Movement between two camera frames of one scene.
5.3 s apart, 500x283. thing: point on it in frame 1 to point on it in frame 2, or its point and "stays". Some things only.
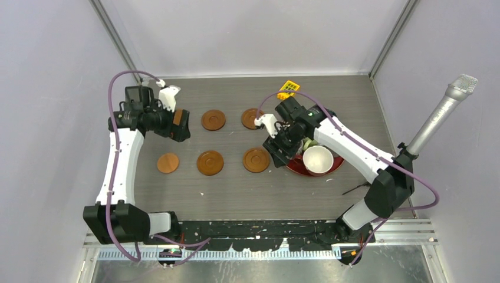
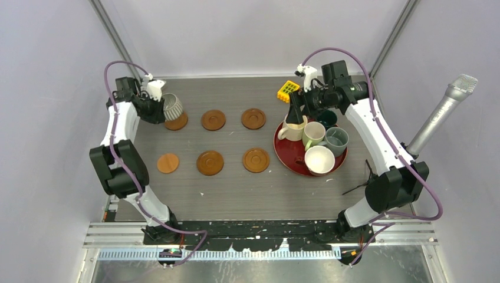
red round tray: [297, 164] stays
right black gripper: [280, 158] to [298, 99]
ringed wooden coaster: [210, 163] stays
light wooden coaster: [167, 163] stays
